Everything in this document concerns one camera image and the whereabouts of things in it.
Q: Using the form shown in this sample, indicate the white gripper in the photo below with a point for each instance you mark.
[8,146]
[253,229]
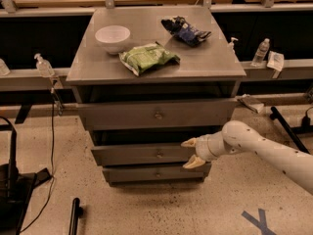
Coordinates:
[203,149]

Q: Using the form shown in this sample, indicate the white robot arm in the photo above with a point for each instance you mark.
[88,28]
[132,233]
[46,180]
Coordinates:
[236,137]

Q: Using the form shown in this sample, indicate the grey top drawer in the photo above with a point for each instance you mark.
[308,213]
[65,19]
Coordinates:
[155,114]

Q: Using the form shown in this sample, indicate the folded grey cloth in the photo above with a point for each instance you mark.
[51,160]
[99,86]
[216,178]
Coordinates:
[252,103]

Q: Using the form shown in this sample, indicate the black stand leg right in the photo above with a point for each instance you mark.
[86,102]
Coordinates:
[293,132]

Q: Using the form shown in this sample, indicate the green chip bag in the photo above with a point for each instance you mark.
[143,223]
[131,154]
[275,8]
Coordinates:
[142,58]

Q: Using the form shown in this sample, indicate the small white pump bottle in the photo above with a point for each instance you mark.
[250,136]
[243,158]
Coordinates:
[231,44]

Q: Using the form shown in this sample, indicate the clear plastic water bottle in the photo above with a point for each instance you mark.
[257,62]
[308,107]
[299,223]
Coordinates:
[261,52]

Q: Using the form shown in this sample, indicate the white wipes packet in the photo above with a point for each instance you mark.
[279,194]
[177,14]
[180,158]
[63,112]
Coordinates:
[275,61]

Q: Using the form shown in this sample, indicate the blue chip bag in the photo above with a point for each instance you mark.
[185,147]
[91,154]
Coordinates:
[180,29]

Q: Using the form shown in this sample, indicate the black floor bar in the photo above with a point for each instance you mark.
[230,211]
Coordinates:
[76,214]

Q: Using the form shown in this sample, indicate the white bowl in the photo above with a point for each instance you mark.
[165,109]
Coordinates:
[113,38]

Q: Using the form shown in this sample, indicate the black stand base left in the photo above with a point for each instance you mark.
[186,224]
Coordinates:
[15,188]

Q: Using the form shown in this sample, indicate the clear bottle far left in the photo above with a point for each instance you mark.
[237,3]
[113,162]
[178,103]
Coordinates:
[4,70]

